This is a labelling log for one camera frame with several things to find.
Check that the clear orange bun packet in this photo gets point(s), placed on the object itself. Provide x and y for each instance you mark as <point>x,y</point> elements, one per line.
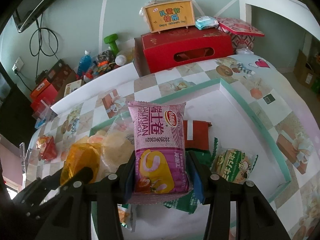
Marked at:
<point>97,137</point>

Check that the red cardboard box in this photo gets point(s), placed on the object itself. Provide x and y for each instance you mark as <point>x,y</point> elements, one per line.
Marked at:
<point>175,45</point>

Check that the blue-lid plastic box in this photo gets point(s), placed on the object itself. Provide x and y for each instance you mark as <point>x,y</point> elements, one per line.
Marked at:
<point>41,122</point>

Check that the dark green snack packet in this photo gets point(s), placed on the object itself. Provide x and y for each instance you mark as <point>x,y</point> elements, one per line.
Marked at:
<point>185,205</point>

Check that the red patterned tin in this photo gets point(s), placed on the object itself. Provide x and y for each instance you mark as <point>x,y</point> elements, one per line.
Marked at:
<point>240,28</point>

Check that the wet wipes pack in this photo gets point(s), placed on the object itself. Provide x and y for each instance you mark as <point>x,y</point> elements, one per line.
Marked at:
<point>206,22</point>

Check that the black cabinet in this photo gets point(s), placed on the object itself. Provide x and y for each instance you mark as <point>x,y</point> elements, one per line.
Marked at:
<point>10,115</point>

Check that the pile of toys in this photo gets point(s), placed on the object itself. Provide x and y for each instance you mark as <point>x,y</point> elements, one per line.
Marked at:
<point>105,61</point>

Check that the red-brown snack packet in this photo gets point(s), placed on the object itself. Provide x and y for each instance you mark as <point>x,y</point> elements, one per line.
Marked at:
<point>197,135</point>

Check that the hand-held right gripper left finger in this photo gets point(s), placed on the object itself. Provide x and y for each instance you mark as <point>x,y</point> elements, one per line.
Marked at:
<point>131,180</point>

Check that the white desk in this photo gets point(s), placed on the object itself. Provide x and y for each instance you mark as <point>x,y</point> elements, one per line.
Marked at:
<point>275,0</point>

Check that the pink cake roll packet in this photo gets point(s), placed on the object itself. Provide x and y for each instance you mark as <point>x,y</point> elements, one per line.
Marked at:
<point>160,142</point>

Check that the wooden case yellow front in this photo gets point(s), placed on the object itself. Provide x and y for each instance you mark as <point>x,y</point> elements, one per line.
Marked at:
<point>170,15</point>

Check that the red snack packet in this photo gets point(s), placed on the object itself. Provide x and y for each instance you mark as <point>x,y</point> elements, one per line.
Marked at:
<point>47,147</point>

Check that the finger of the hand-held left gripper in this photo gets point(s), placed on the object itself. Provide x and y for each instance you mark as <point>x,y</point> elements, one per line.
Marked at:
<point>86,176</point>
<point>42,182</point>

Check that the clear acrylic stand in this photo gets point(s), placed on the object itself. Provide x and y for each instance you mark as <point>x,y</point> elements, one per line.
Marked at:
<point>23,155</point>

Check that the yellow snack packet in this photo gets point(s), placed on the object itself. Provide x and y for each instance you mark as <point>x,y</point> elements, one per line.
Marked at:
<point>77,157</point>

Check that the white cardboard box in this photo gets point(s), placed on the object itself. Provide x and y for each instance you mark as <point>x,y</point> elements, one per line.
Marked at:
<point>100,87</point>

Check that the blue liquid bottle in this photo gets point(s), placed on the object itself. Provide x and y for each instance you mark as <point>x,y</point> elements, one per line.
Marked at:
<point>83,63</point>

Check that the green dumbbell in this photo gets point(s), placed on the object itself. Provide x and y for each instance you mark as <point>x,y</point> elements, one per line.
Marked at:
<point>112,41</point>

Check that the black television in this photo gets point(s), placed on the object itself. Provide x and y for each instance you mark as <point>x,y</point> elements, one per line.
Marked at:
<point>27,10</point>

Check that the clear green-print cookie packet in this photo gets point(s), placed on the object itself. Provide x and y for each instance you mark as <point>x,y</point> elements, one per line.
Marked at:
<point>232,162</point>

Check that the white wall socket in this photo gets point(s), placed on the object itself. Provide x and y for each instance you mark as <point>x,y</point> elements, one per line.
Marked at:
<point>18,66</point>

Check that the clear plastic container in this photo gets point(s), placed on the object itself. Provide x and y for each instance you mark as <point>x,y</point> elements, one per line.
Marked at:
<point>43,107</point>

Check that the checkered printed tablecloth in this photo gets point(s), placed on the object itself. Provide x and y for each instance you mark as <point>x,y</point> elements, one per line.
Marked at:
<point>295,120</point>

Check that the brown cardboard box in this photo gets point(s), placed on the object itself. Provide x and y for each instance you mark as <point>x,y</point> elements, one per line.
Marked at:
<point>303,70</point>

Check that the cream printed box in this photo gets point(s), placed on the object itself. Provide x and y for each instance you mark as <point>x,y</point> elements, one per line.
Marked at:
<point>73,86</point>

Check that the orange flat box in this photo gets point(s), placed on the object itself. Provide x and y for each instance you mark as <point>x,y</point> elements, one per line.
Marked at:
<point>42,90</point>

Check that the clear yellow bun packet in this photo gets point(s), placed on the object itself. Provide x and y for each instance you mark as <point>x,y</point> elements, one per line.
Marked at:
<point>116,147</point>

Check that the shallow teal-edged white box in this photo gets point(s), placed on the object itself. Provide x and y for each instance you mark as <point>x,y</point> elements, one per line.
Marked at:
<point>212,105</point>

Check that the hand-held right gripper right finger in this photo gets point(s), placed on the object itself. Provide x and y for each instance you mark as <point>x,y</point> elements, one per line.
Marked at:
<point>197,180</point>

